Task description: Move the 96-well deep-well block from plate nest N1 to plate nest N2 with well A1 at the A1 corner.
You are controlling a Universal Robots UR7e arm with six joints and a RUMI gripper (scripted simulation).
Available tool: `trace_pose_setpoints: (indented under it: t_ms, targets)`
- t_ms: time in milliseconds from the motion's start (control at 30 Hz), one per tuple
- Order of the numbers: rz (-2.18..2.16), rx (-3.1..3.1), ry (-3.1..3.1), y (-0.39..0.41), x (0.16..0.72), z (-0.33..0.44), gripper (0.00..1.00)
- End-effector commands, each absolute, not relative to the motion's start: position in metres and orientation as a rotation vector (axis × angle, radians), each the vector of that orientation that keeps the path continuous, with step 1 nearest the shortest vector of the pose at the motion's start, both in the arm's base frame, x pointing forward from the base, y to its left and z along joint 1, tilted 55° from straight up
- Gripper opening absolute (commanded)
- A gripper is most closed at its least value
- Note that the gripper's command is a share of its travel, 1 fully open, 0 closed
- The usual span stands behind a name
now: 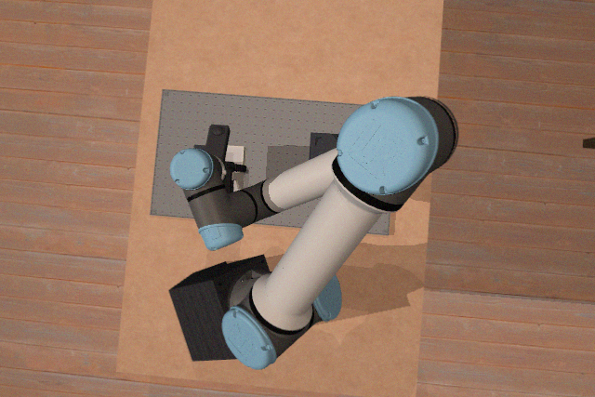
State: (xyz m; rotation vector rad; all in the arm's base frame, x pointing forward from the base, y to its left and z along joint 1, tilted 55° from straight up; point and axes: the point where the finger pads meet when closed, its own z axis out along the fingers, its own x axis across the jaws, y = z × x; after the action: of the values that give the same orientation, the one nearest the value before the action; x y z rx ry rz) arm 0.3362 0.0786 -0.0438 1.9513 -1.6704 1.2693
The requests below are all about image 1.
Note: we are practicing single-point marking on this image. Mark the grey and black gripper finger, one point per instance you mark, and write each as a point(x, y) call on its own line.
point(239, 176)

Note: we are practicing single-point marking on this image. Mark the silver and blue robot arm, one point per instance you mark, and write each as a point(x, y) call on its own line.
point(383, 149)

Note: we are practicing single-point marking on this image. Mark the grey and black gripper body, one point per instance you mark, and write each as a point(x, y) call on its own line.
point(228, 182)

